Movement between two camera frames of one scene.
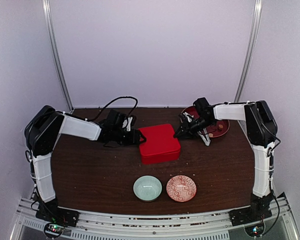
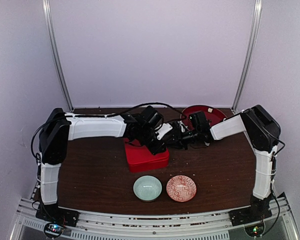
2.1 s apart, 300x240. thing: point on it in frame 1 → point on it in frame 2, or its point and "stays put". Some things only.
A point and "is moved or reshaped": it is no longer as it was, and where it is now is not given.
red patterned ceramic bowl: [181, 188] stays put
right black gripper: [186, 127] → [177, 141]
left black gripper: [135, 138] → [156, 149]
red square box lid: [161, 144] is moved or reshaped
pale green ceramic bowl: [147, 188] stays put
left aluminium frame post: [47, 8] stays put
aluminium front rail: [208, 226] stays put
